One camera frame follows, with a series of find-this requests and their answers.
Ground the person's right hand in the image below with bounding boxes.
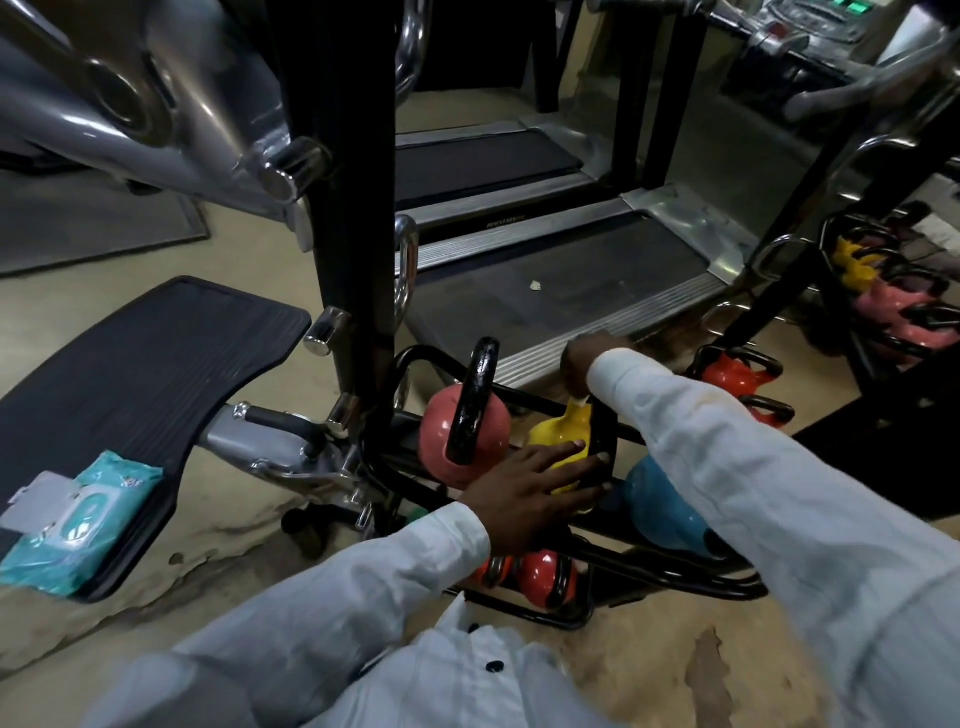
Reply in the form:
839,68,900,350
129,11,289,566
560,332,636,403

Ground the person's left hand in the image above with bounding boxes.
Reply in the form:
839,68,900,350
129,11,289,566
460,441,614,561

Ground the yellow kettlebell black handle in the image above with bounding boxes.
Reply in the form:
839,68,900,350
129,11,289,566
525,390,621,498

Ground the person's right forearm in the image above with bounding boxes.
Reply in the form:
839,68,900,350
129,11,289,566
585,348,960,728

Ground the person's left forearm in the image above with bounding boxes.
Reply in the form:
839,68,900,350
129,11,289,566
75,501,493,728

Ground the blue kettlebell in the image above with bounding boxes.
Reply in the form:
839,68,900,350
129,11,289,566
619,453,735,562

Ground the red kettlebell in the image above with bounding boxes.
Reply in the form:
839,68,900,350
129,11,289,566
738,396,797,430
691,345,786,400
466,555,519,595
516,549,580,610

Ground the black kettlebell rack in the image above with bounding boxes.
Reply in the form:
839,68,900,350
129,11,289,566
360,343,771,631

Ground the grey treadmill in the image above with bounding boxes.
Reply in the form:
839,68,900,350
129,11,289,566
393,118,601,230
403,186,760,393

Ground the person's white shirt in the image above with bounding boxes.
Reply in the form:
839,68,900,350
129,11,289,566
296,592,627,728

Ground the black metal rack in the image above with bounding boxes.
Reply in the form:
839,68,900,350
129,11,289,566
816,208,960,399

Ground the small yellow kettlebell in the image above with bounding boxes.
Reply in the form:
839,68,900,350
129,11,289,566
831,237,889,295

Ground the black elliptical foot pedal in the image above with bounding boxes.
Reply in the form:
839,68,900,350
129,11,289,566
0,275,313,606

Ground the teal wet wipes pack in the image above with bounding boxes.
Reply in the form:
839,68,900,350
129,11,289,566
0,450,165,599

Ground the grey exercise machine console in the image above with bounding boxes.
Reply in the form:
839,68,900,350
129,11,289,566
716,0,960,125

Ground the silver elliptical machine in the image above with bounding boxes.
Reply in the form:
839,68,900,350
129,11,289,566
0,0,432,560

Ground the pink kettlebell black handle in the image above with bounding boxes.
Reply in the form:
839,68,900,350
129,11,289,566
418,336,513,490

